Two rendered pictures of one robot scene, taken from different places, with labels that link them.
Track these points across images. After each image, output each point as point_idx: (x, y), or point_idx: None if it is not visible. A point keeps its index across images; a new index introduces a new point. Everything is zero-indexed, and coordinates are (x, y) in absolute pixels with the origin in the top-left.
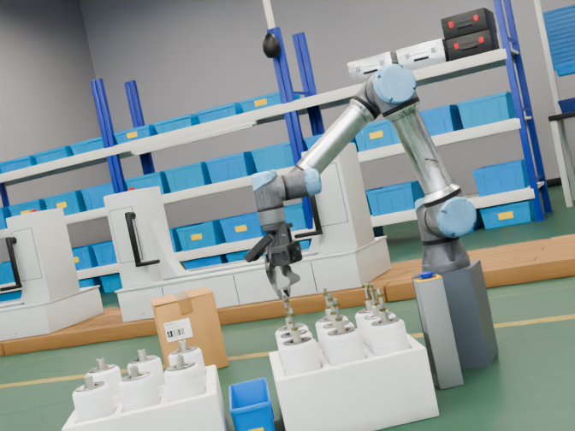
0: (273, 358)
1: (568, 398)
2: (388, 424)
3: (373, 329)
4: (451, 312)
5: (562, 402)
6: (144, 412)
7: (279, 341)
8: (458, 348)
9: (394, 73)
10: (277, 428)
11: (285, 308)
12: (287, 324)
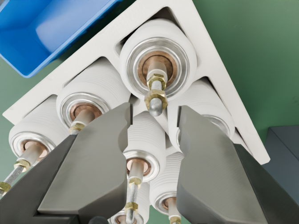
0: (115, 26)
1: (159, 213)
2: None
3: None
4: (298, 202)
5: (152, 212)
6: None
7: (58, 96)
8: (273, 166)
9: None
10: (102, 25)
11: (154, 86)
12: (148, 70)
